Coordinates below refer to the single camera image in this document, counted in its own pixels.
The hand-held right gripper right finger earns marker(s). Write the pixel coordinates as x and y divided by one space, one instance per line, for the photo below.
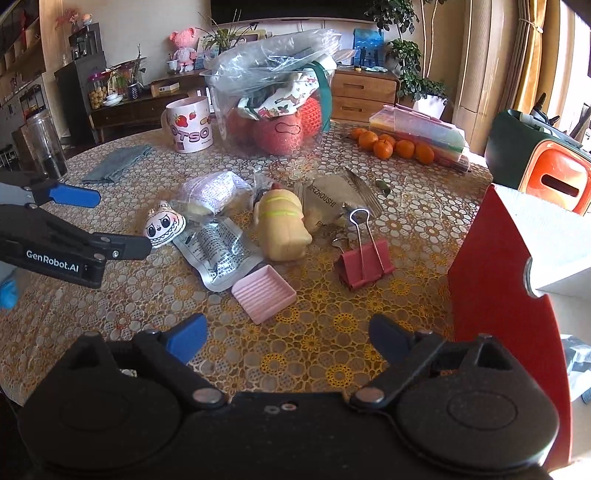
392 339

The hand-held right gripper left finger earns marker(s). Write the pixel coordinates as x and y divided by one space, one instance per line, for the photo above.
187 339

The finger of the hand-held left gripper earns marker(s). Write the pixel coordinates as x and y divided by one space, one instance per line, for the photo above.
122 247
74 194

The white cartoon face toy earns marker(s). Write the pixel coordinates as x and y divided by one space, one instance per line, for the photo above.
164 226

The red binder clip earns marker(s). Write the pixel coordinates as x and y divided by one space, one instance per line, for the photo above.
364 267

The pink soap dish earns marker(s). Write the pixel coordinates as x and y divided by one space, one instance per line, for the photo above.
263 293

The silver foil packet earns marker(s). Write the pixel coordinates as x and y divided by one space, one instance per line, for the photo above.
217 254

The purple white snack packet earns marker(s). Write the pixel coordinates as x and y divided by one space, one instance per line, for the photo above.
212 191

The red cardboard box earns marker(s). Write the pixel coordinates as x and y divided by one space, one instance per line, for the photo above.
498 277

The yellow plush toy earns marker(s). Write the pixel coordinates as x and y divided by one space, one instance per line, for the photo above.
281 221

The person's left hand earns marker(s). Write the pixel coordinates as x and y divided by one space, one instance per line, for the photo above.
7 293

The dark glass jar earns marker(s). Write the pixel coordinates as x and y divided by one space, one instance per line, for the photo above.
46 147

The blue-grey cloth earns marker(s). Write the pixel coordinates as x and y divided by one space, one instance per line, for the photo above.
117 161

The black cabinet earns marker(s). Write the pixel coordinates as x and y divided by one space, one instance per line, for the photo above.
76 97

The dark wooden sideboard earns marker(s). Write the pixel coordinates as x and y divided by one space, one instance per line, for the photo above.
134 110

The jar with pink lid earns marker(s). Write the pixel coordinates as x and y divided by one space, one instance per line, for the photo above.
98 92

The pink strawberry print mug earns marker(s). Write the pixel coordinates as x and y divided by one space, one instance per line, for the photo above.
191 124

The dark snack packet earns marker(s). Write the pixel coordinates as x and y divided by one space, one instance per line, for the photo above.
259 191

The beige snack packet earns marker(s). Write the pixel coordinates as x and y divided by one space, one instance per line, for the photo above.
330 203

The small green object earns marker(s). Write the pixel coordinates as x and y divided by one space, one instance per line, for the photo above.
383 186

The pink doll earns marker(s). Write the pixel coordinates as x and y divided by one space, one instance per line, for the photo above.
183 48

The grey plastic bag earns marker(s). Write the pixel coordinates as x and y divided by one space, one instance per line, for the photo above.
577 364

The pile of oranges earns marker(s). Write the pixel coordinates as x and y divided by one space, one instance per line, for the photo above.
405 148

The red knitted bag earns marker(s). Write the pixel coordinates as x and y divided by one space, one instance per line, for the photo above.
277 134

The stack of flat plastic boxes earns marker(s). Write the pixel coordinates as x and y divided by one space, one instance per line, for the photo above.
415 124

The grassy potted plant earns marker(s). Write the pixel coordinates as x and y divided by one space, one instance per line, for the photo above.
224 37

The green orange storage box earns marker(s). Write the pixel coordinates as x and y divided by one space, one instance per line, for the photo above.
554 170

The clear bucket with plastic bags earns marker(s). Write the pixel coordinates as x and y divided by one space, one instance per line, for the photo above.
277 60

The light wooden drawer cabinet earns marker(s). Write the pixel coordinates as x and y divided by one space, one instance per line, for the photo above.
364 92

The tall leafy potted plant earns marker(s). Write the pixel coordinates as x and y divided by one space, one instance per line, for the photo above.
408 55

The black television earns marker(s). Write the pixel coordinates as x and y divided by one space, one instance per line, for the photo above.
300 9

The blue picture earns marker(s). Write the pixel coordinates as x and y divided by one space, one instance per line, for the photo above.
368 46

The orange curtain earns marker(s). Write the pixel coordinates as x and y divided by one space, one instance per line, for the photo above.
540 55

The photo frame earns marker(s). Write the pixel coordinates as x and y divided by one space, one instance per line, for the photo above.
251 39

